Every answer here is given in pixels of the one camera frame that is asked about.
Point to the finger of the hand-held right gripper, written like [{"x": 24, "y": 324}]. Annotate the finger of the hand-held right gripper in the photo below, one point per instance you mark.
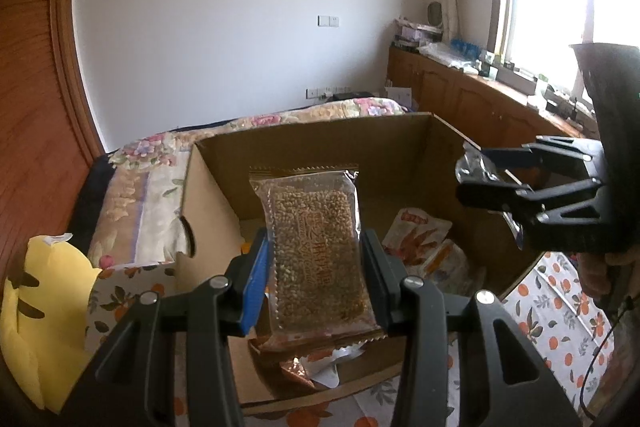
[
  {"x": 495, "y": 196},
  {"x": 510, "y": 158}
]

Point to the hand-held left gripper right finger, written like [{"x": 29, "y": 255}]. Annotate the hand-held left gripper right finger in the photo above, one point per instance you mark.
[{"x": 380, "y": 287}]

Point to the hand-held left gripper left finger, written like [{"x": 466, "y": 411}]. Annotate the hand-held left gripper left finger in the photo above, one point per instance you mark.
[{"x": 254, "y": 289}]

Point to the clear plastic wrapper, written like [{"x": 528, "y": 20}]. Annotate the clear plastic wrapper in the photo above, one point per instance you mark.
[{"x": 472, "y": 164}]

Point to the white orange-leaf snack packet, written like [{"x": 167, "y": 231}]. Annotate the white orange-leaf snack packet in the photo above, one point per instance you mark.
[{"x": 415, "y": 232}]

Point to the clear grain bar packet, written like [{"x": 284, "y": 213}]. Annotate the clear grain bar packet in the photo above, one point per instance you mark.
[{"x": 315, "y": 247}]

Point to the copper foil snack packet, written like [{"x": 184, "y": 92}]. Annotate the copper foil snack packet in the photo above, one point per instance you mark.
[{"x": 300, "y": 367}]

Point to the brown cardboard box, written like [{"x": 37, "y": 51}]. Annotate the brown cardboard box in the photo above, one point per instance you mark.
[{"x": 400, "y": 147}]

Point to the person's right hand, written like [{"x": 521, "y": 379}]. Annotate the person's right hand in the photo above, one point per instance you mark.
[{"x": 595, "y": 272}]

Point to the assorted small bottles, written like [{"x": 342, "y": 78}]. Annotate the assorted small bottles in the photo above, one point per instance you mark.
[{"x": 545, "y": 94}]

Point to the wooden cabinet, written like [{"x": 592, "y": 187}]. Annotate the wooden cabinet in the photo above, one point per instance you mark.
[{"x": 440, "y": 92}]

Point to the pack of blue bottles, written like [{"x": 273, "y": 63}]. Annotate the pack of blue bottles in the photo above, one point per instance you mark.
[{"x": 466, "y": 48}]

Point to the white paper bag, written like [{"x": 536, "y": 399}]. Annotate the white paper bag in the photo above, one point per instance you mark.
[{"x": 398, "y": 98}]

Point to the wooden framed window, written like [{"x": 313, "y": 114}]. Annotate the wooden framed window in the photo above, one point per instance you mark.
[{"x": 550, "y": 7}]

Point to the orange-print bedsheet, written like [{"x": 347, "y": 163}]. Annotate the orange-print bedsheet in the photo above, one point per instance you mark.
[{"x": 550, "y": 322}]

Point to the floral quilt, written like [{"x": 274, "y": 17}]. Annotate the floral quilt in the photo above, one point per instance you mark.
[{"x": 150, "y": 187}]

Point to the stack of boxes and papers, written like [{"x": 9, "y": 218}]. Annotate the stack of boxes and papers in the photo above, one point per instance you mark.
[{"x": 415, "y": 34}]

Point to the small round mirror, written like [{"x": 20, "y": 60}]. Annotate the small round mirror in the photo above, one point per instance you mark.
[{"x": 435, "y": 14}]

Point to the dark blue blanket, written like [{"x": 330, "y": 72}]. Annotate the dark blue blanket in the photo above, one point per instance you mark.
[{"x": 92, "y": 202}]

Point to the yellow plush toy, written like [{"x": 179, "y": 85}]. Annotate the yellow plush toy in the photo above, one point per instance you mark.
[{"x": 45, "y": 297}]

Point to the wooden wardrobe door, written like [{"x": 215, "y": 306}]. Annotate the wooden wardrobe door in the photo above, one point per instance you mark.
[{"x": 30, "y": 107}]

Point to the white wall socket strip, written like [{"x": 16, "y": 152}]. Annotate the white wall socket strip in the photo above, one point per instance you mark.
[{"x": 325, "y": 92}]

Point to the white light switch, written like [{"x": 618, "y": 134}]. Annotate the white light switch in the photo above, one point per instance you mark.
[{"x": 328, "y": 21}]

